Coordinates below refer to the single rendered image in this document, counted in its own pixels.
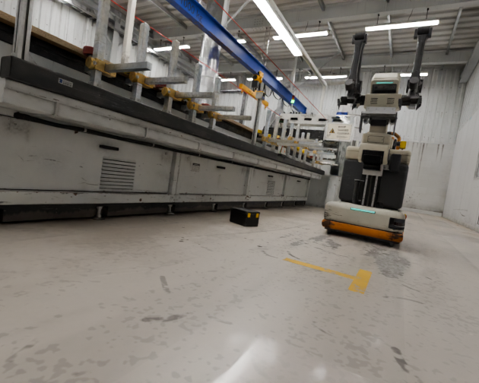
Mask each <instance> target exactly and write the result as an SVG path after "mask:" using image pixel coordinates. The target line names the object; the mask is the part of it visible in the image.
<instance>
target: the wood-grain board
mask: <svg viewBox="0 0 479 383"><path fill-rule="evenodd" d="M15 18H16V17H14V16H12V15H10V14H7V13H5V12H3V11H1V10H0V22H2V23H4V24H7V25H9V26H11V27H13V28H14V26H15ZM31 36H35V37H36V38H38V39H40V40H43V41H45V42H47V43H50V44H52V45H54V46H57V47H59V48H60V49H64V50H65V51H67V52H70V53H72V54H74V55H77V56H79V57H81V58H83V59H87V56H85V55H84V54H83V49H82V48H80V47H77V46H75V45H73V44H71V43H69V42H67V41H65V40H62V39H60V38H58V37H57V36H54V35H52V34H50V33H47V32H46V31H44V30H41V29H40V28H38V27H35V26H33V25H32V27H31ZM116 73H117V74H120V75H122V76H124V77H126V78H129V77H128V75H127V74H125V73H124V72H116ZM153 90H156V91H158V92H160V90H159V89H157V88H156V87H155V84H154V86H153ZM222 120H224V121H225V122H228V123H230V124H232V125H235V126H237V127H239V128H242V129H244V130H246V131H249V132H251V133H252V131H253V129H251V128H249V127H247V126H245V125H243V124H240V123H238V122H236V121H234V120H230V119H222Z"/></svg>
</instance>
